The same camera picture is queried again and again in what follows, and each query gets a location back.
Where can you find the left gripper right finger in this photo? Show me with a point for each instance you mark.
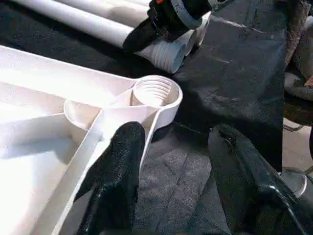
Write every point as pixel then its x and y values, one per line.
pixel 249 191

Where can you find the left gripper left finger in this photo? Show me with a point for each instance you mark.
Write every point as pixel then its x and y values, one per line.
pixel 115 181

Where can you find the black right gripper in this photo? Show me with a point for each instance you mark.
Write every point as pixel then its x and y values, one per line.
pixel 181 14

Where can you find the white plastic table leg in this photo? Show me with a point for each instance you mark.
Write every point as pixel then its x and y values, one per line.
pixel 88 24
pixel 203 29
pixel 112 10

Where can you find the white plastic table top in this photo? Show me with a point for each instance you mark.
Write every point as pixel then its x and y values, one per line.
pixel 44 127

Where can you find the black work mat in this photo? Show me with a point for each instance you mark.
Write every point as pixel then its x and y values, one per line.
pixel 230 88

